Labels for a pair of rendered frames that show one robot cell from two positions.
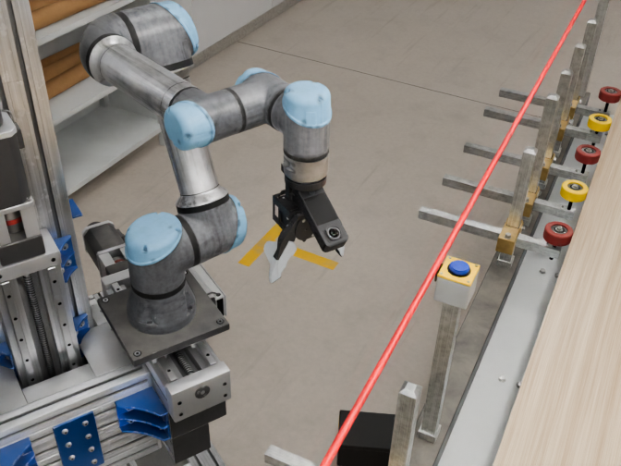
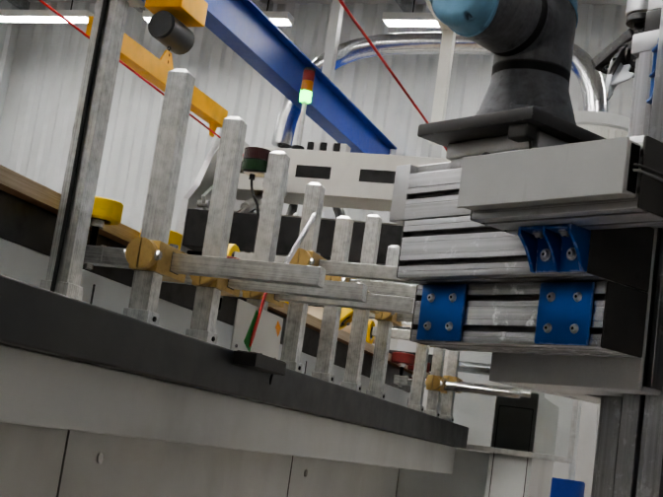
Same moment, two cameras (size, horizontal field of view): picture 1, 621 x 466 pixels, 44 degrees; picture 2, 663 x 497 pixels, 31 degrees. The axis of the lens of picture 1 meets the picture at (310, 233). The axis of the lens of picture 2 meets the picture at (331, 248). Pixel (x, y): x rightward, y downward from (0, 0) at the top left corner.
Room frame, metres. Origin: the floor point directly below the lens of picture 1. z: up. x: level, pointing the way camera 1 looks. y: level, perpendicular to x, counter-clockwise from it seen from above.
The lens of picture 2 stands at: (2.92, -0.13, 0.55)
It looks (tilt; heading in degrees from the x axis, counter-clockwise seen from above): 9 degrees up; 173
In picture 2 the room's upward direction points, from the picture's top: 8 degrees clockwise
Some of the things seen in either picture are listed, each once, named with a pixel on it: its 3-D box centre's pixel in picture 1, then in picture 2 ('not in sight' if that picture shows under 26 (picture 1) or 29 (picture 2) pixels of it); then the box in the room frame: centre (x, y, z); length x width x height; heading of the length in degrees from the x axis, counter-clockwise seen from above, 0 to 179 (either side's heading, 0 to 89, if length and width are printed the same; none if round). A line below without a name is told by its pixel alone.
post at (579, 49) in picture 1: (566, 105); not in sight; (2.55, -0.93, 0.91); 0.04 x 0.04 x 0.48; 65
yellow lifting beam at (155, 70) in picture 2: not in sight; (164, 76); (-4.30, -0.48, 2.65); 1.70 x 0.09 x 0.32; 153
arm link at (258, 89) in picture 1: (261, 101); not in sight; (1.14, 0.09, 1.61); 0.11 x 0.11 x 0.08; 40
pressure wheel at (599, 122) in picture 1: (597, 130); not in sight; (2.46, -1.03, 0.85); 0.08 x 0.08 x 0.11
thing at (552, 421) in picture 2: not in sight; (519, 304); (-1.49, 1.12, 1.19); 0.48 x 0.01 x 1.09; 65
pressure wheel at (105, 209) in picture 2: not in sight; (95, 230); (0.87, -0.30, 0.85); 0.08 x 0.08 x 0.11
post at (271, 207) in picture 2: not in sight; (262, 265); (0.51, 0.01, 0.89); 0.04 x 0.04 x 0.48; 65
